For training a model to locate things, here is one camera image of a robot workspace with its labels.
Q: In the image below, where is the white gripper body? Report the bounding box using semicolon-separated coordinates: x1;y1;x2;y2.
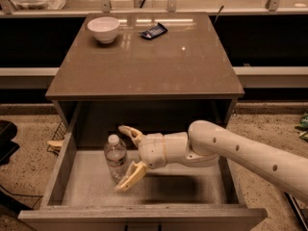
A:
138;133;167;169

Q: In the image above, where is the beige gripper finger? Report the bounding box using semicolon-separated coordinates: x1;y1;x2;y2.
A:
115;162;147;192
118;125;144;147

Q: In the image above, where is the clear plastic water bottle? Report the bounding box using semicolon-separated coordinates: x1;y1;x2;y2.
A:
104;134;129;183

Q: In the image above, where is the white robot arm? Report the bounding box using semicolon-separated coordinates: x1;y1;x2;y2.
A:
115;120;308;203

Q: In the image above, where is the open grey top drawer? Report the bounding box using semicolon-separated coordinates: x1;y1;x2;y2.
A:
17;101;269;231

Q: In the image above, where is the grey cabinet with glossy top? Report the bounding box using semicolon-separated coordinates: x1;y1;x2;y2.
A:
46;13;244;138

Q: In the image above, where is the dark blue calculator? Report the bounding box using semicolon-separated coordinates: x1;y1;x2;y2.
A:
140;23;167;40

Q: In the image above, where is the white ceramic bowl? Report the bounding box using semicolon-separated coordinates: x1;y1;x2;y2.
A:
88;16;120;43

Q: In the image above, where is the black object at left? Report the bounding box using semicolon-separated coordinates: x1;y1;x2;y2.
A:
0;120;19;165

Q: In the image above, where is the black bar on floor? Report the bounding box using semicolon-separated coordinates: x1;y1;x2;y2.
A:
285;193;308;231

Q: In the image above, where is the green packet on floor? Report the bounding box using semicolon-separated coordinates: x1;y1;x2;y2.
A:
295;113;308;142

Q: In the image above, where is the wire basket on floor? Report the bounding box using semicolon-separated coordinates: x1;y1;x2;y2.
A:
47;122;66;155

